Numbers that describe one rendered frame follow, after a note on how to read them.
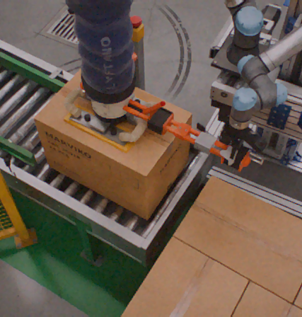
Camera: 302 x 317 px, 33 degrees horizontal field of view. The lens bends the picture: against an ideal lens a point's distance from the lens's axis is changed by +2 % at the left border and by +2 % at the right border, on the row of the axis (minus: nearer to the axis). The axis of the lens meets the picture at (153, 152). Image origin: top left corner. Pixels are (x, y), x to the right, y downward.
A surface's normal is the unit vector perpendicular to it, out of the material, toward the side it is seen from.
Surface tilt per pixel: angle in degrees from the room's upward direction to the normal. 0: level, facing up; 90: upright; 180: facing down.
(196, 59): 0
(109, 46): 79
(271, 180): 0
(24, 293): 0
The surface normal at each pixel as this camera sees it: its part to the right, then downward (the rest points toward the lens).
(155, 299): 0.00, -0.57
